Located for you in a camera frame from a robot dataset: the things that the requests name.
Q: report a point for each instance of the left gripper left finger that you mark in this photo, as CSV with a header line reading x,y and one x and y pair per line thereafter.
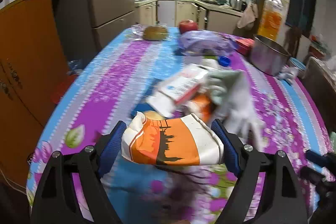
x,y
55,198

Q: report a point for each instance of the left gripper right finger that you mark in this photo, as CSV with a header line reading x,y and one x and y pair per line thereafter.
x,y
281,199

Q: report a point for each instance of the white work glove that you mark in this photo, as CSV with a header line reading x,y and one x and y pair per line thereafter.
x,y
230,92

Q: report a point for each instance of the orange white paper bag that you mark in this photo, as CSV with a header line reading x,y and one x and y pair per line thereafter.
x,y
182,141

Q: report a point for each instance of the white red medicine box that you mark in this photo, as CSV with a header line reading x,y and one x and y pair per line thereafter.
x,y
171,93

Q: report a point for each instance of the kitchen base cabinets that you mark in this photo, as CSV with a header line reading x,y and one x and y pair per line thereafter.
x,y
171,12

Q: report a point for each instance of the dark wooden dining table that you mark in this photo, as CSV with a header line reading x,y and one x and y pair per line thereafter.
x,y
318,84

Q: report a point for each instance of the blue plastic basin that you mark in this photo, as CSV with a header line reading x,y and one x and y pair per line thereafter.
x,y
292,62

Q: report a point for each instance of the orange yellow wrapper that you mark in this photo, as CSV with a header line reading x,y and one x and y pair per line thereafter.
x,y
202,106

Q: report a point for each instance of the orange wooden cabinet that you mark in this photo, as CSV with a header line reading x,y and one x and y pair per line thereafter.
x,y
32,65

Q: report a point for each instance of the blue bottle cap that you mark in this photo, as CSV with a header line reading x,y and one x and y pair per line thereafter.
x,y
224,61

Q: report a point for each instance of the small red box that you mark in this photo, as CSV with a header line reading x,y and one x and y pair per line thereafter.
x,y
244,46

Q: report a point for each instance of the orange juice bottle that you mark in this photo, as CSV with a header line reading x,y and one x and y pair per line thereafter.
x,y
271,19

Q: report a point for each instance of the floral purple tablecloth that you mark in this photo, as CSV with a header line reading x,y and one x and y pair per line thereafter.
x,y
121,82

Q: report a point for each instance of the dark room window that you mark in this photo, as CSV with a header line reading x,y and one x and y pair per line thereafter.
x,y
301,14

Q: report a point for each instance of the purple plastic bag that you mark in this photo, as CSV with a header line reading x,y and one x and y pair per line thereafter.
x,y
205,43

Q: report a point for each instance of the steel electric kettle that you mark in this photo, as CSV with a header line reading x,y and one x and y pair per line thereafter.
x,y
238,5

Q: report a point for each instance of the red apple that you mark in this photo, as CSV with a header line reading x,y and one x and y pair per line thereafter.
x,y
187,25

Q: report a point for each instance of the steel pot with handle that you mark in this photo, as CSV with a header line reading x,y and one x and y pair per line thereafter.
x,y
268,56

